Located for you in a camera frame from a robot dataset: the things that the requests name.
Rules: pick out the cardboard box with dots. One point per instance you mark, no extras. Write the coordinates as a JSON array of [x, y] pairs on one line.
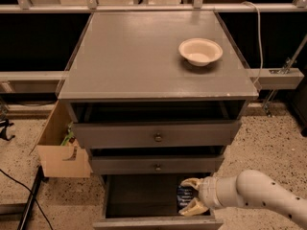
[[70, 161]]

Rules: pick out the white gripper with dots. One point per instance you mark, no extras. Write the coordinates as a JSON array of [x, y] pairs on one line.
[[207, 191]]

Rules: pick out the grey drawer cabinet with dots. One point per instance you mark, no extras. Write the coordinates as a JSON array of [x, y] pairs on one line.
[[128, 70]]

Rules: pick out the grey middle drawer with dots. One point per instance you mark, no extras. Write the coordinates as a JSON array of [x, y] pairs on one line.
[[156, 164]]

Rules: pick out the black clamp on floor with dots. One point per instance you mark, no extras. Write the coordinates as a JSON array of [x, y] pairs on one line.
[[4, 124]]

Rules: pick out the grey drawer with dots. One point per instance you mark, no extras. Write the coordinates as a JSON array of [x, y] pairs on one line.
[[126, 136], [148, 202], [156, 164]]

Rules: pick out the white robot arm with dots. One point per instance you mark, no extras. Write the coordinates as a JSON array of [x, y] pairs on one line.
[[249, 189]]

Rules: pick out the black floor bar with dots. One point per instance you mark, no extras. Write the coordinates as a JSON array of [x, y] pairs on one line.
[[25, 217]]

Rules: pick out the metal rail frame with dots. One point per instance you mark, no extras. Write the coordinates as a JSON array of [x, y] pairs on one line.
[[153, 7]]

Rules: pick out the grey bottom drawer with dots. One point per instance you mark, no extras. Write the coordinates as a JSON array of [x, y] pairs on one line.
[[148, 202]]

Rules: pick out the grey top drawer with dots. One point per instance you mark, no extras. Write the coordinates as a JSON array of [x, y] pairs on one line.
[[126, 136]]

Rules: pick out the green packet in box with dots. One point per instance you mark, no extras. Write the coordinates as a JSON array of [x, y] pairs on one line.
[[68, 136]]

